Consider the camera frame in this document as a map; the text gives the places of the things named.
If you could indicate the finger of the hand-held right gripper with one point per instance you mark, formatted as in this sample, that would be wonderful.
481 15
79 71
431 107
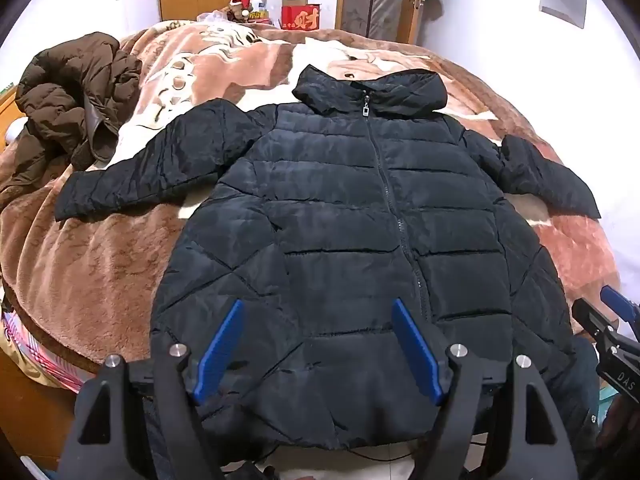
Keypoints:
592 320
620 307

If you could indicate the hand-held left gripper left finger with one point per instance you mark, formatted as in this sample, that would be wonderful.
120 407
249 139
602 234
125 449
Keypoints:
220 355

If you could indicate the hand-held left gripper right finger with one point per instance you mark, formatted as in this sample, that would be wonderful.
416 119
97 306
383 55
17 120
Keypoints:
417 350

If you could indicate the black puffer jacket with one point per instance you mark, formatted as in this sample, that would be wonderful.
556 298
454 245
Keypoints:
340 240

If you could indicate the brown printed fleece blanket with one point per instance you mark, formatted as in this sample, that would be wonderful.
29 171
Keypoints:
100 270

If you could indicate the striped bedsheet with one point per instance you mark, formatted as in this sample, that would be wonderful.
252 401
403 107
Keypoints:
30 345

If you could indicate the brown puffer jacket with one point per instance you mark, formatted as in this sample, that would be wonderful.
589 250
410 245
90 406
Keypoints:
70 105

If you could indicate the wooden nightstand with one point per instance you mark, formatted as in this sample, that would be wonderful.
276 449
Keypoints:
9 110

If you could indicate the white plastic bag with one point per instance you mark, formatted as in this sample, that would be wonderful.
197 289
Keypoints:
211 16

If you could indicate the santa hat plush toy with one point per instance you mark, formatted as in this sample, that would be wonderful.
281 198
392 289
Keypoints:
240 7

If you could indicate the red gift box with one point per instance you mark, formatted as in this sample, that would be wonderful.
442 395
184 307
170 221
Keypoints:
300 16

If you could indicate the wooden bed frame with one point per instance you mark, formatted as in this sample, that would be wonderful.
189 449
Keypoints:
30 410

